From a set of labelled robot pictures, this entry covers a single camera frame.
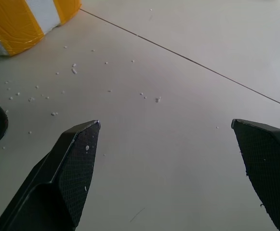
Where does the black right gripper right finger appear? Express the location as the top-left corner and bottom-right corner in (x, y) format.
(231, 118), (280, 231)

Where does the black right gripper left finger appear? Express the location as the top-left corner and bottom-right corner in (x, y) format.
(0, 119), (101, 231)

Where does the white foam block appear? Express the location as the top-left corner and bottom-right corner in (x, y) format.
(0, 0), (82, 57)

